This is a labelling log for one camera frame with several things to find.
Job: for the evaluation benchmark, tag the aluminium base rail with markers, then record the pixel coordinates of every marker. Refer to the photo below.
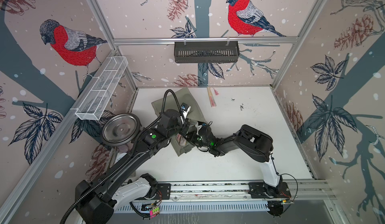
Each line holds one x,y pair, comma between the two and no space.
194,191

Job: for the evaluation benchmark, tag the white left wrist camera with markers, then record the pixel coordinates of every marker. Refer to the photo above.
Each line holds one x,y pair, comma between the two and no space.
185,109

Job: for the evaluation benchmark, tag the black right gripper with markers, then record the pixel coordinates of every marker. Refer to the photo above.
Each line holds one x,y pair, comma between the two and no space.
192,137

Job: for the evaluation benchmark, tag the black right base connector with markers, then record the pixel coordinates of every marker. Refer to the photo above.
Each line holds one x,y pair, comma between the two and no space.
276,208

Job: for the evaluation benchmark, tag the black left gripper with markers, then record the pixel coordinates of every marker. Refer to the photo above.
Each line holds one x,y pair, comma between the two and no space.
185,126

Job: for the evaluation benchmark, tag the pink small circuit board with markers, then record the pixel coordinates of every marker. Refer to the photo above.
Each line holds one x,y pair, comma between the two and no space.
154,212

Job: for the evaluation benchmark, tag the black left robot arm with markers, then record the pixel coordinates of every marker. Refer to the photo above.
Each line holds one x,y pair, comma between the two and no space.
97,201

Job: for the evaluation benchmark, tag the pink wooden folding fan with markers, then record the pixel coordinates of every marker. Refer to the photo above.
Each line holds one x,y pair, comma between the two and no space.
212,93

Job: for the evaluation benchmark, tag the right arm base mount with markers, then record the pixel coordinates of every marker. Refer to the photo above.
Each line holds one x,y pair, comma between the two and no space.
260,190

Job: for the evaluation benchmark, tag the black hanging wire basket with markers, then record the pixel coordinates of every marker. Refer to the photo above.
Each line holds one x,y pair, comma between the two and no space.
206,52

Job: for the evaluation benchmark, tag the white mesh wall shelf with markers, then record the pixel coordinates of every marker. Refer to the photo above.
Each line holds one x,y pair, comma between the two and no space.
99,95

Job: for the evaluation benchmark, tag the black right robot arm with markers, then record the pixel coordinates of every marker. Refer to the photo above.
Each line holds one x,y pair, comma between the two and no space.
256,144

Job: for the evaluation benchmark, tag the round steel plate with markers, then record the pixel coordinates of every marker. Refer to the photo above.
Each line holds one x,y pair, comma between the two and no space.
120,130

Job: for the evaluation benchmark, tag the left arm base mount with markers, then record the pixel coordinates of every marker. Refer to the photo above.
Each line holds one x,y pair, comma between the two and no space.
161,191

